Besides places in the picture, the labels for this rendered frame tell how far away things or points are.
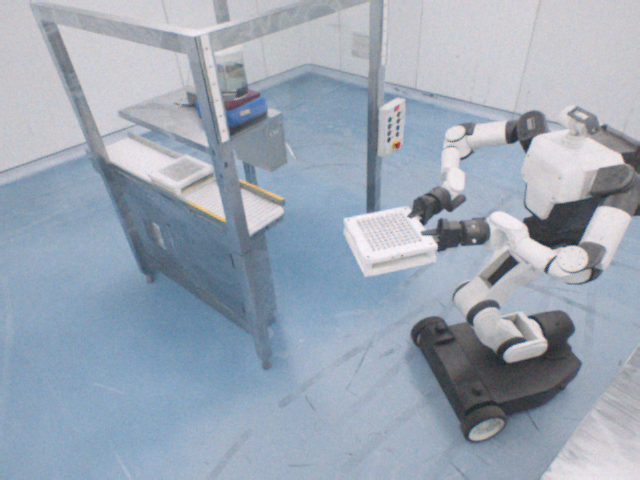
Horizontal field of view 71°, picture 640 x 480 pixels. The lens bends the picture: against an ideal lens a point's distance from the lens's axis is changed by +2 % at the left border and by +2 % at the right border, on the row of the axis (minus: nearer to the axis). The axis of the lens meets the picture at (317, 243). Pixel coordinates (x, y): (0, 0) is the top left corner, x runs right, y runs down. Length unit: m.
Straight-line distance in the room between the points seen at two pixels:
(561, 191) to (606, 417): 0.68
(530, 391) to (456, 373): 0.31
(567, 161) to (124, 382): 2.25
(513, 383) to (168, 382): 1.68
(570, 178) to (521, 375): 1.03
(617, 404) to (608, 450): 0.14
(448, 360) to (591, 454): 1.02
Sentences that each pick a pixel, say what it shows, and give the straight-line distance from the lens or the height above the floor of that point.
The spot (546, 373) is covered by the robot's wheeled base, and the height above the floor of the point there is 0.17.
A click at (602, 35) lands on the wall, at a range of 4.65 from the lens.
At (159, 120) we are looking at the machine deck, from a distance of 1.96.
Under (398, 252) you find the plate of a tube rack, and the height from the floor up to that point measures 1.04.
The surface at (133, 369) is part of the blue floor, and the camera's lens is 2.68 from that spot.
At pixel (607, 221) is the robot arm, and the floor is 1.16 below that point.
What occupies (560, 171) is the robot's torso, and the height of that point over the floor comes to 1.21.
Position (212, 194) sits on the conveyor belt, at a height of 0.83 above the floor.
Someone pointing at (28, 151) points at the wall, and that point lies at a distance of 5.06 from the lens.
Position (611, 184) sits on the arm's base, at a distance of 1.56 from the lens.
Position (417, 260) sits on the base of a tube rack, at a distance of 1.48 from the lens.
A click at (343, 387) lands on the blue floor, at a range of 2.35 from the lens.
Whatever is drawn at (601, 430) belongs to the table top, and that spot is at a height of 0.86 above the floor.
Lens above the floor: 1.95
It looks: 38 degrees down
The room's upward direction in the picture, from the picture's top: 4 degrees counter-clockwise
